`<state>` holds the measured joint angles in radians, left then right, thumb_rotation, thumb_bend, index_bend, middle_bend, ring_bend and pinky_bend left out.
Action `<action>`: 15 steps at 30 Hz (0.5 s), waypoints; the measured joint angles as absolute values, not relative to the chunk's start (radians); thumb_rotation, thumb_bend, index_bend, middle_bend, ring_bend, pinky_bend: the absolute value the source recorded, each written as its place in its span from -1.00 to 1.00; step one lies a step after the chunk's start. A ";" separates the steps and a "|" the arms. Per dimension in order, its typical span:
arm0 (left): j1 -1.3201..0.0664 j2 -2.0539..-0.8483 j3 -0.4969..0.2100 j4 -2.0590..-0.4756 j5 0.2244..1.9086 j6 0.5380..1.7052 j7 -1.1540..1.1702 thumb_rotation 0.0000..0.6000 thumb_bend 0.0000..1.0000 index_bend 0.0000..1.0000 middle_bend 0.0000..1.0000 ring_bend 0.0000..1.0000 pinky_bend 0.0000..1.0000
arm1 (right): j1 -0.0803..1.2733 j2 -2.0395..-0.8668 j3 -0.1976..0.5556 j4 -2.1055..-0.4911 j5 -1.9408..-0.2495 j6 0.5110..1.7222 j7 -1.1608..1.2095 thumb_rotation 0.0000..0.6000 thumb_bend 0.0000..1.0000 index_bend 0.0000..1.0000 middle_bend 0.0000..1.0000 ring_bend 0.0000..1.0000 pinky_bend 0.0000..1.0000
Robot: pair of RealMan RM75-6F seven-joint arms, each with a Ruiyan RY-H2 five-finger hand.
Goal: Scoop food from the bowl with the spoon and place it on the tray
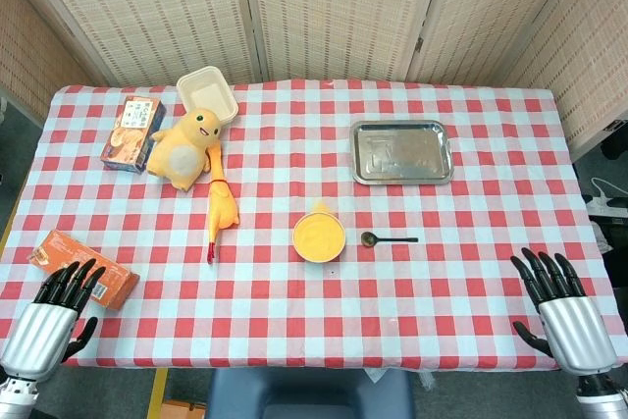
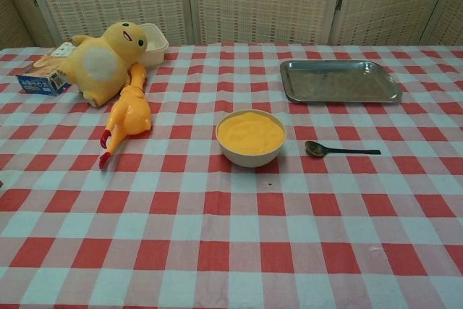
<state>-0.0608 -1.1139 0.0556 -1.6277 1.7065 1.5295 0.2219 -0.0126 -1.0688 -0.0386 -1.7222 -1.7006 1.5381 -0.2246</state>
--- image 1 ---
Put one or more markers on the yellow-orange powder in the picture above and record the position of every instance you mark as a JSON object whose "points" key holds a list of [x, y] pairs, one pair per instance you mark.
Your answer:
{"points": [[319, 237]]}

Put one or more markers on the dark metal spoon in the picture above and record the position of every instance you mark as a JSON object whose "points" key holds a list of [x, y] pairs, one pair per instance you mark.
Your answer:
{"points": [[368, 239]]}

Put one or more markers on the yellow plush toy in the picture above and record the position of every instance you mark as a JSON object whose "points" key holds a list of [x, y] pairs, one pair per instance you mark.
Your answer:
{"points": [[179, 149]]}

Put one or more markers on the cream round bowl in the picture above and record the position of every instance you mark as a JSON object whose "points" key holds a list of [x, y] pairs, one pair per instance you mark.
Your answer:
{"points": [[295, 242]]}

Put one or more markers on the orange blue biscuit box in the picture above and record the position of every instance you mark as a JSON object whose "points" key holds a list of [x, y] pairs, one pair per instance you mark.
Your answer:
{"points": [[130, 137]]}

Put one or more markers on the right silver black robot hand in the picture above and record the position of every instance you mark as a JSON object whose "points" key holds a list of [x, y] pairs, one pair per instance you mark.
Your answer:
{"points": [[576, 335]]}

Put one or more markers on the red white checkered tablecloth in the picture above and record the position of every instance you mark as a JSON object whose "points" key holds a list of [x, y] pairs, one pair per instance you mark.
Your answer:
{"points": [[294, 316]]}

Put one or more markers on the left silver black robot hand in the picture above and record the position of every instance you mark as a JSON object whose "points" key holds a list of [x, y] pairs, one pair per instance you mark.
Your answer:
{"points": [[46, 335]]}

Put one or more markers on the flat orange carton box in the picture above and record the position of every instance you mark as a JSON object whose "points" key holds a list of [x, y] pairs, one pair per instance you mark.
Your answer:
{"points": [[113, 286]]}

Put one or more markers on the small orange floor box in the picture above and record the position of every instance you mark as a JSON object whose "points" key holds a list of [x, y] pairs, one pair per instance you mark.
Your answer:
{"points": [[184, 410]]}

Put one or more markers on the black equipment by screen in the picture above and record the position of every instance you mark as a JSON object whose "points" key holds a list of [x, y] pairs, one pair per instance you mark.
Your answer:
{"points": [[615, 144]]}

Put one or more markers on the blue chair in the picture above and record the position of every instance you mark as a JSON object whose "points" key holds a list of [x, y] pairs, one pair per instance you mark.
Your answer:
{"points": [[309, 394]]}

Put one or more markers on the beige takeaway container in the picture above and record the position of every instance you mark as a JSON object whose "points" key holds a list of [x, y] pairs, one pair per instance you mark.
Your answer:
{"points": [[203, 92]]}

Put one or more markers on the black case by table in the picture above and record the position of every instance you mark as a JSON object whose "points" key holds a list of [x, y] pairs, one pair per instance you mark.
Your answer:
{"points": [[613, 237]]}

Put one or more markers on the stainless steel tray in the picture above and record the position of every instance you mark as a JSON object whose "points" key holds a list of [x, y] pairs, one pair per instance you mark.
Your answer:
{"points": [[400, 151]]}

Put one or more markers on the woven folding screen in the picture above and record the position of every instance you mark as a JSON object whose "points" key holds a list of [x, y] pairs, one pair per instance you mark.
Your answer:
{"points": [[338, 12]]}

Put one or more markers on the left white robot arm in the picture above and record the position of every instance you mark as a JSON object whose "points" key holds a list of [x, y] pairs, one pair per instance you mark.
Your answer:
{"points": [[15, 394]]}

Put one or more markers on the yellow rubber chicken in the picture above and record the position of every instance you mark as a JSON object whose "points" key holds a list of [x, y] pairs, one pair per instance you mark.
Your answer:
{"points": [[221, 213]]}

